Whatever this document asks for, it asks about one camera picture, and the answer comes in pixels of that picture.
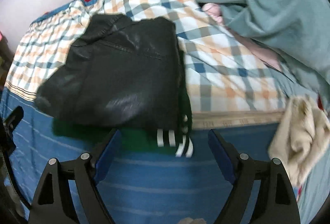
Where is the blue striped plaid bedsheet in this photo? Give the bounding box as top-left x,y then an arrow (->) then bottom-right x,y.
0,0 -> 330,224

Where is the black leather jacket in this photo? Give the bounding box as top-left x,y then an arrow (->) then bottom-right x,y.
35,14 -> 192,134

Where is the folded green striped garment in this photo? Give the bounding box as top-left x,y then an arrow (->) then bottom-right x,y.
51,51 -> 195,159

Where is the black cable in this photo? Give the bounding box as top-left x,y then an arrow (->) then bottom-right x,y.
0,106 -> 33,214

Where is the teal blue duvet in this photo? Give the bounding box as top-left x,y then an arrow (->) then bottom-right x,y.
196,0 -> 329,102

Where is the cream knitted garment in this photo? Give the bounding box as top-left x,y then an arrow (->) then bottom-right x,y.
268,95 -> 329,187

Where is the pink garment under duvet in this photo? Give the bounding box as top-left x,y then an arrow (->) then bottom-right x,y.
202,3 -> 282,72

